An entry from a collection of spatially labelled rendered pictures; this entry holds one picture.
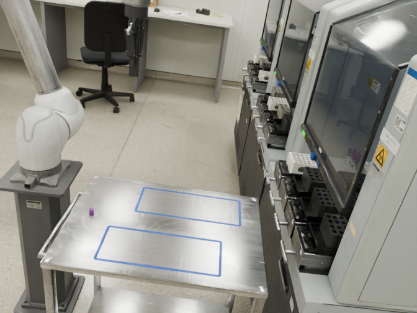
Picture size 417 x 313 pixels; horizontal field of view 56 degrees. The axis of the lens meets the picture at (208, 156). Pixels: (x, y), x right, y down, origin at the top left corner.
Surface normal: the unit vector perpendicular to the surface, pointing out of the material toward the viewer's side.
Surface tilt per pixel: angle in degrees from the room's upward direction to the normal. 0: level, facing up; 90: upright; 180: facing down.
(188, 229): 0
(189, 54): 90
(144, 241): 0
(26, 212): 90
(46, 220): 90
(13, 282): 0
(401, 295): 90
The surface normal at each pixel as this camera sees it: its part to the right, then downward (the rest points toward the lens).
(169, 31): -0.02, 0.47
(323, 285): 0.13, -0.87
